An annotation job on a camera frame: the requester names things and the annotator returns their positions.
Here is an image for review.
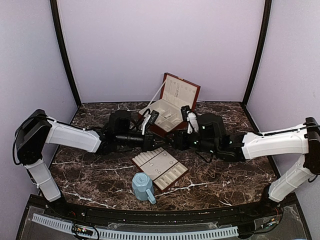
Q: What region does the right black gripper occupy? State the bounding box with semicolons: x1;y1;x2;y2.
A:
165;127;219;155

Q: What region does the red jewelry tray insert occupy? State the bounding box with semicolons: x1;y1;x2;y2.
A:
132;147;188;192

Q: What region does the red wooden jewelry box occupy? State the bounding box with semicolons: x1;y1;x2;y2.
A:
138;72;201;137

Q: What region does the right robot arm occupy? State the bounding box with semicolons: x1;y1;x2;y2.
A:
167;113;320;217

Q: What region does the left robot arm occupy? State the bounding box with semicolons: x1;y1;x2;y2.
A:
12;109;160;218

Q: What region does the light blue mug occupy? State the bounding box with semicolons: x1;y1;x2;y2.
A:
132;172;156;205

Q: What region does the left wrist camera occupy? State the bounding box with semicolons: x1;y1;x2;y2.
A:
141;110;160;135

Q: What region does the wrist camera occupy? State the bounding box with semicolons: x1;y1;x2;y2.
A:
141;110;160;135
181;105;199;134

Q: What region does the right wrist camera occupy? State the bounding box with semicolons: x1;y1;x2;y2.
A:
181;105;199;134

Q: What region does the black front rail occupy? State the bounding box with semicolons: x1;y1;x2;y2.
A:
39;197;284;226

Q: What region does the white slotted cable duct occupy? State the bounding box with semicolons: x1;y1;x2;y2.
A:
31;213;239;240

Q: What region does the left black frame post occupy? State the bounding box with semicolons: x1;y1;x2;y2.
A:
49;0;82;108

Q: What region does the black frame post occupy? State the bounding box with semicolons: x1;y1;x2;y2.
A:
241;0;273;106
49;0;82;108

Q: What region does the right black frame post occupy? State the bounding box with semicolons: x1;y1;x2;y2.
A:
241;0;273;106

